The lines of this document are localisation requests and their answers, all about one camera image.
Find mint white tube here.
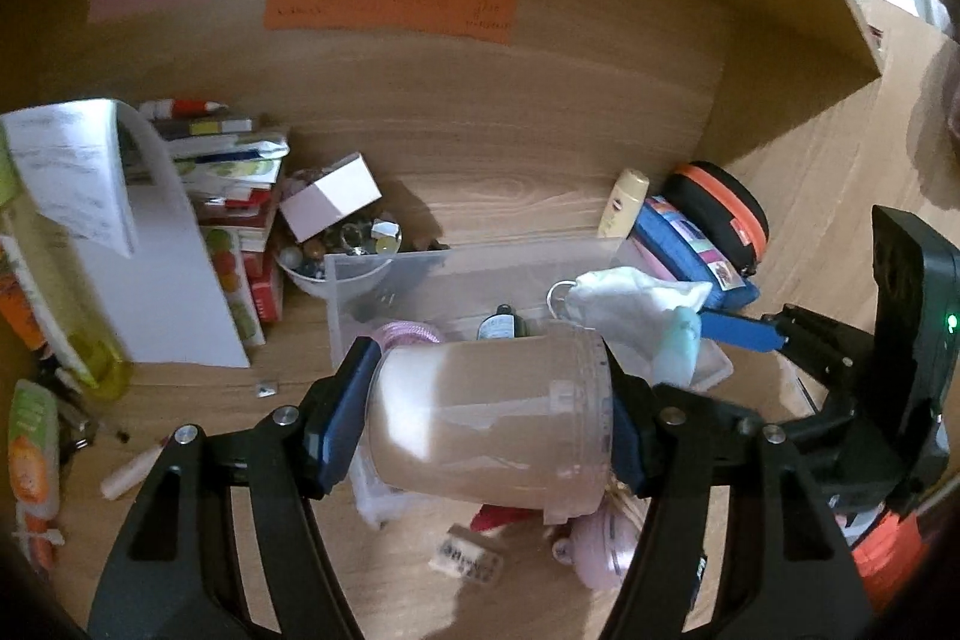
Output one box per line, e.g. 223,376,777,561
652,307,701,388

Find white cloth pouch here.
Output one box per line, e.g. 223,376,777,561
545,266,711,385

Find translucent beige jar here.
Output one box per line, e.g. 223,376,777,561
366,325,613,525

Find pink rope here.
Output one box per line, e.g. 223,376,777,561
369,320,446,350

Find red small object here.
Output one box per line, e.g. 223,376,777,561
469,505,539,533

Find small wooden lip balm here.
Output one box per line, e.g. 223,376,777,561
99,440,166,502

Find black orange zip case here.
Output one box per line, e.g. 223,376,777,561
661,161,770,278

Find blue patchwork pouch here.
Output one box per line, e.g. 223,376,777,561
635,197,760,312

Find pink round lid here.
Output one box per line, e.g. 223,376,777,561
551,495,649,591

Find cream lotion bottle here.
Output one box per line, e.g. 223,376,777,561
597,169,649,239

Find green orange tube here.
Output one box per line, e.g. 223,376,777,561
7,378,60,520

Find dark green glass bottle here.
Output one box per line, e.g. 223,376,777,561
477,304,527,339

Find white eraser block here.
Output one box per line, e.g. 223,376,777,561
430,525,505,587

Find orange book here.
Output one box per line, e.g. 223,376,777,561
0,273,47,351

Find clear plastic storage bin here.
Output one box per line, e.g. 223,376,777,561
327,241,732,526

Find white bowl of trinkets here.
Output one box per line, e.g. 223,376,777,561
274,213,404,301

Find stack of books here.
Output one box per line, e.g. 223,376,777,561
139,99,290,347

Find white curved paper stand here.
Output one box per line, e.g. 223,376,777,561
2,99,249,369

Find pink white small box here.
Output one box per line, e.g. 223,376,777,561
278,152,382,242

